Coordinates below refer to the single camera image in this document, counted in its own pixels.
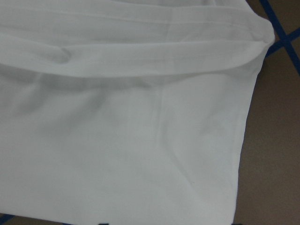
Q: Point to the white long-sleeve text shirt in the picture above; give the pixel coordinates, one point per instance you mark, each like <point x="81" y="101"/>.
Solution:
<point x="126" y="112"/>

